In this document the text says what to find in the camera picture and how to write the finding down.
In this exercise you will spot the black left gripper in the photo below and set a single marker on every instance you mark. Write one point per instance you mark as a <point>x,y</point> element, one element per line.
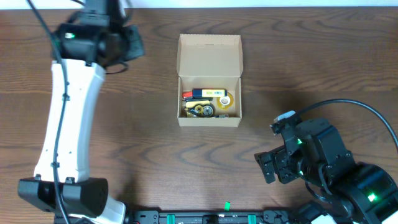
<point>134,43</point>

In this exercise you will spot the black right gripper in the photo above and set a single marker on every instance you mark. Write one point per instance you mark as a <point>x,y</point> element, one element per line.
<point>278,163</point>

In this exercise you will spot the brown cardboard box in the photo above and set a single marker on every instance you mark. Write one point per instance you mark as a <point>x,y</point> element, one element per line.
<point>210,62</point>

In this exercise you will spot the red black stapler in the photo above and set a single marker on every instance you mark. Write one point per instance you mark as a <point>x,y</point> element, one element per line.
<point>187,95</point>

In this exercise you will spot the blue white staples box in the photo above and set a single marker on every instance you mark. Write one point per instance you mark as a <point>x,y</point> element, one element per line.
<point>221,116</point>

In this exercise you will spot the yellow clear tape roll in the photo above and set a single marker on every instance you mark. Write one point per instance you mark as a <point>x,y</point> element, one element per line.
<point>225,102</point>

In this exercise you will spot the yellow highlighter blue cap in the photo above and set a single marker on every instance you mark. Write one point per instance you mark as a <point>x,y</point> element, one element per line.
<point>209,93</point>

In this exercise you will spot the correction tape dispenser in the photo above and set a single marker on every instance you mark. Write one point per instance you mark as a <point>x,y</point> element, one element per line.
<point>199,109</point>

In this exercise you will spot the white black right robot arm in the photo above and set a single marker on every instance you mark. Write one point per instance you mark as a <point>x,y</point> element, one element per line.
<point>314,151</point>

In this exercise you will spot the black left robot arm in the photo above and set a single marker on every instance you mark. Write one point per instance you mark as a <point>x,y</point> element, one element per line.
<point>61,183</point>

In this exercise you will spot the small green clip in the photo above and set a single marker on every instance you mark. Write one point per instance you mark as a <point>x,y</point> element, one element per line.
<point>227,206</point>

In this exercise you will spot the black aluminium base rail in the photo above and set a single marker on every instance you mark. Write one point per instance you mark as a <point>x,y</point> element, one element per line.
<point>252,217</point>

